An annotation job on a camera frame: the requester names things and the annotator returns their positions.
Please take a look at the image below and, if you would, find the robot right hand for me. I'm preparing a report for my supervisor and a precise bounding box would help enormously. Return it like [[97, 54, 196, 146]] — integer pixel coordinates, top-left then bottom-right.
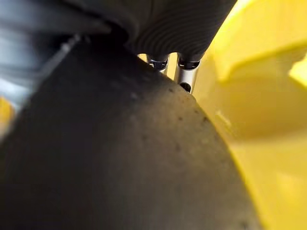
[[0, 0, 238, 94]]

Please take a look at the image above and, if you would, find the black sole-shaped part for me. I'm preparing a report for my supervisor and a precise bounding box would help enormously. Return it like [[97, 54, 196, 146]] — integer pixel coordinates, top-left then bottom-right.
[[0, 35, 262, 230]]

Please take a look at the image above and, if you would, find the yellow shelf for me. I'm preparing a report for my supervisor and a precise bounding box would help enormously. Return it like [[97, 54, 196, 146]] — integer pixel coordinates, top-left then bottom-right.
[[138, 0, 307, 230]]

